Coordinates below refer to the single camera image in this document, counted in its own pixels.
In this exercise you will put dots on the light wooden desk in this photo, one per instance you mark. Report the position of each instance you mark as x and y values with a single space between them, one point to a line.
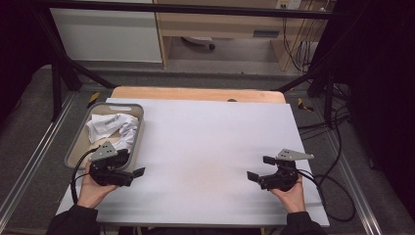
212 27

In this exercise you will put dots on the white crumpled cloth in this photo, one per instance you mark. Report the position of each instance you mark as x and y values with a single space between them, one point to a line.
107 125

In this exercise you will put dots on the person's right hand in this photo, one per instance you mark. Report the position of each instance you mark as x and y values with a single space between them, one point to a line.
293 199

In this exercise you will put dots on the black metal frame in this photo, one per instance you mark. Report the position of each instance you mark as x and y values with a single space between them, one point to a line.
195 9

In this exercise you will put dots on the aluminium floor rail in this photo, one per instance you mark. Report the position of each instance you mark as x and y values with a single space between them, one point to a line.
354 186
36 153

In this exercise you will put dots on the wooden table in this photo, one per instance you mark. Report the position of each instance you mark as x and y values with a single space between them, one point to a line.
195 94

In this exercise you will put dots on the office chair base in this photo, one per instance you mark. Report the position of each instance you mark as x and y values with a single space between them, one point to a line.
199 39

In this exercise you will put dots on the white cabinet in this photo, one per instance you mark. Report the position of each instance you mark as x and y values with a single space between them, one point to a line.
104 36

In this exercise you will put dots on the grey plastic basket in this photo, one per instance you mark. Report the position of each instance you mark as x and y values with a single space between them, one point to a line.
78 153

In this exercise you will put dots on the black curtain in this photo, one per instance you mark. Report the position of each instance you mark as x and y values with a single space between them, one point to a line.
381 81
16 49

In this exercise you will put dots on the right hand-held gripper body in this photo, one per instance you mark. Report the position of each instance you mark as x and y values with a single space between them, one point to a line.
283 179

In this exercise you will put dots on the white wall power outlet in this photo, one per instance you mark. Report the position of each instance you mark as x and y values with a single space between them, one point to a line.
288 4

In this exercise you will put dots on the person's left hand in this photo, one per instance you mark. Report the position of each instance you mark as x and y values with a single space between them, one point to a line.
91 192

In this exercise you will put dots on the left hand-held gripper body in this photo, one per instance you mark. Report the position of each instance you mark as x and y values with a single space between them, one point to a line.
107 178

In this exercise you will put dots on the yellow black clamp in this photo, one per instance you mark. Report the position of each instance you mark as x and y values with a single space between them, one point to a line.
304 105
93 98

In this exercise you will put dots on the white table mat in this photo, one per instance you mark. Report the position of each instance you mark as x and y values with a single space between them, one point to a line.
202 147

